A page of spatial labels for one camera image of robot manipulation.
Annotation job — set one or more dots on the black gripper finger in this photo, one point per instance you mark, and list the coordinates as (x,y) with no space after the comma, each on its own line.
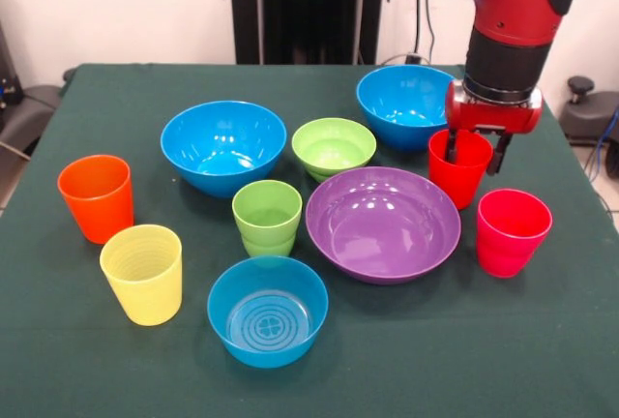
(451,149)
(495,161)

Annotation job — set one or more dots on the red plastic cup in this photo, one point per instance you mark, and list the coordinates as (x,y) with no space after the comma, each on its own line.
(459,181)

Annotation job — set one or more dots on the yellow plastic cup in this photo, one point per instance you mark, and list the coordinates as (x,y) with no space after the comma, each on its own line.
(145,287)

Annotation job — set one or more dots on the green plastic cup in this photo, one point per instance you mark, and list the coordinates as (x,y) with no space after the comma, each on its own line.
(268,248)
(266,210)

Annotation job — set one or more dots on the purple plastic bowl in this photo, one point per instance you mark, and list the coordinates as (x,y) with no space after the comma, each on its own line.
(382,229)

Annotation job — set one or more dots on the orange plastic cup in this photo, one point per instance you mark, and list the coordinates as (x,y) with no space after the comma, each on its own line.
(97,205)

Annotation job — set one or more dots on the small patterned blue bowl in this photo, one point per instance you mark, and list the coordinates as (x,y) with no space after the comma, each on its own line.
(268,355)

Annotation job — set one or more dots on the dark green tablecloth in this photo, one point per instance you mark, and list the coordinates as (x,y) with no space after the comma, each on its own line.
(435,365)

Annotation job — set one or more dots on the large blue plastic bowl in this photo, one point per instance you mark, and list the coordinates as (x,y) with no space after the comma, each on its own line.
(222,137)
(401,98)

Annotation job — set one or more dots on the dark grey machine foot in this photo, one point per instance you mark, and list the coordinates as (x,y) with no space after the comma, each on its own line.
(590,113)
(29,113)

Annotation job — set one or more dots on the pink plastic cup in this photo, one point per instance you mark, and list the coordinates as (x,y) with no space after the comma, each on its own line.
(512,239)

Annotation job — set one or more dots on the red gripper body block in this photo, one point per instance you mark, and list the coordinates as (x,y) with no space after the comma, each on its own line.
(493,115)

